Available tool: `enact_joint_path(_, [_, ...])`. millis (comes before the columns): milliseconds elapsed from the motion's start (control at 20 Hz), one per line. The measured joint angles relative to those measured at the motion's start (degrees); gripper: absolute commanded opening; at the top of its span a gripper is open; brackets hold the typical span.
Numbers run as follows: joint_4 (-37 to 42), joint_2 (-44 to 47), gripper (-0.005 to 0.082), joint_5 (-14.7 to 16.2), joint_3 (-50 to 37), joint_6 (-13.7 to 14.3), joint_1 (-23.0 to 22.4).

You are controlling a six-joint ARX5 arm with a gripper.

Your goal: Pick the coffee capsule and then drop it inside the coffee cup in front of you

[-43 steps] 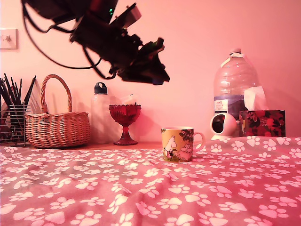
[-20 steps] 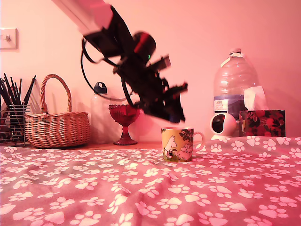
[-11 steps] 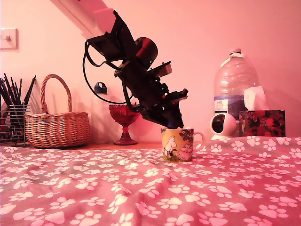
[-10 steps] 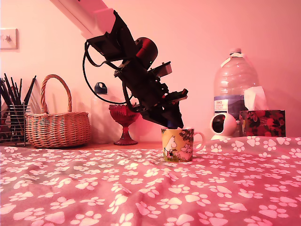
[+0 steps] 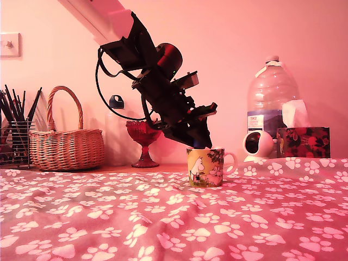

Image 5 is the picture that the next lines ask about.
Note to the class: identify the clear bottle with black cap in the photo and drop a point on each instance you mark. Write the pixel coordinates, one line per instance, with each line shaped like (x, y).
(114, 141)

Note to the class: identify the floral tissue box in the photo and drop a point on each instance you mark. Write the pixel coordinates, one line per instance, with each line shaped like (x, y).
(304, 142)

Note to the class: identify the paw-print cloth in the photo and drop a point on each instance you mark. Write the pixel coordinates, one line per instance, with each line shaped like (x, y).
(174, 217)

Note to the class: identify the red glass goblet bowl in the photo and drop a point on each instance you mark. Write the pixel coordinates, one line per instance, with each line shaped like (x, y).
(144, 136)

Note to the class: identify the grey gripper camera box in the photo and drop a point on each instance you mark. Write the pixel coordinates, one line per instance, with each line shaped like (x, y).
(191, 79)

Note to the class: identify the large clear water bottle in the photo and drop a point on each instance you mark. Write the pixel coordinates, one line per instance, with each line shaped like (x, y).
(269, 89)

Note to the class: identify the yellow cartoon mug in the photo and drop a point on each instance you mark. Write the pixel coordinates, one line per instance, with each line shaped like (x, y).
(201, 168)

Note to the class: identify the small white round camera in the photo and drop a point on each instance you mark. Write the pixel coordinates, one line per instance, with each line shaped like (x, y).
(263, 144)

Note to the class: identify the white tissue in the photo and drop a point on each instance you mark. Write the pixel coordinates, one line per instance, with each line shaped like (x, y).
(295, 114)

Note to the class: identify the wall switch plate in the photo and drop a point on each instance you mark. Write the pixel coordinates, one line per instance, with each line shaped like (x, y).
(10, 45)

